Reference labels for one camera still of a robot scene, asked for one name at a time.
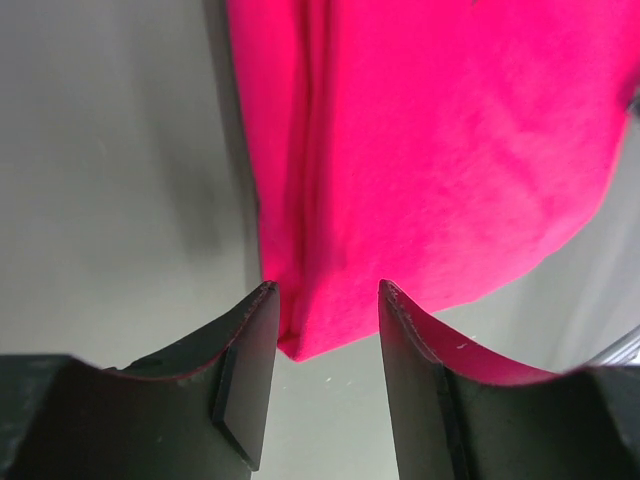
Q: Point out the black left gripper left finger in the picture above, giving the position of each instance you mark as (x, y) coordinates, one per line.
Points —
(195, 409)

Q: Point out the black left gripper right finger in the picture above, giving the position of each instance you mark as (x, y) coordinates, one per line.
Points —
(462, 411)

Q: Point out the aluminium frame rail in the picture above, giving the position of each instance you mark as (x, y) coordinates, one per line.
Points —
(624, 351)

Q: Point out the red t-shirt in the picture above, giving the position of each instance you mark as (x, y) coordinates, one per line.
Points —
(447, 146)

